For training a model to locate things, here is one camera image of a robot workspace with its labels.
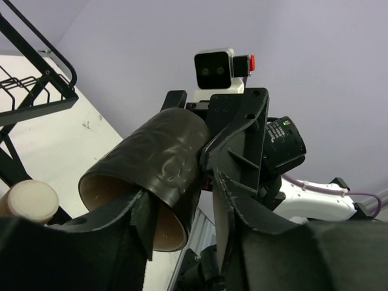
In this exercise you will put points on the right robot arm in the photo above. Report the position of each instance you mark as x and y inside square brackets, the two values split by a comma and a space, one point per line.
[297, 201]

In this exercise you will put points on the black wire dish rack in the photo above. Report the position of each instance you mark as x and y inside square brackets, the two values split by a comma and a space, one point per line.
[32, 96]

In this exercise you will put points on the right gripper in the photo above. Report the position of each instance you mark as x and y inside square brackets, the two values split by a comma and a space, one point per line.
[233, 158]

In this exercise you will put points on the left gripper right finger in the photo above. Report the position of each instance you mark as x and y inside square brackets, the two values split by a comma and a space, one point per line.
[259, 250]

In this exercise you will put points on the black mug brown interior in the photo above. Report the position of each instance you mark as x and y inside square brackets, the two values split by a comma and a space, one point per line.
[161, 157]

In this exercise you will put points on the aluminium mounting rail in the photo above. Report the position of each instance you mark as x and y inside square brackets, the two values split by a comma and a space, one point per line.
[202, 235]

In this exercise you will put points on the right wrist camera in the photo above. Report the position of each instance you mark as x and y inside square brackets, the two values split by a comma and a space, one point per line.
[221, 71]

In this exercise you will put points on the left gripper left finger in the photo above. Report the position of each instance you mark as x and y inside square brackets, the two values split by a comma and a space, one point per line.
[105, 249]

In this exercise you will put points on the white steel cup wood band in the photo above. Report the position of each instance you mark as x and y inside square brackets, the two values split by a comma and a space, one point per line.
[33, 200]

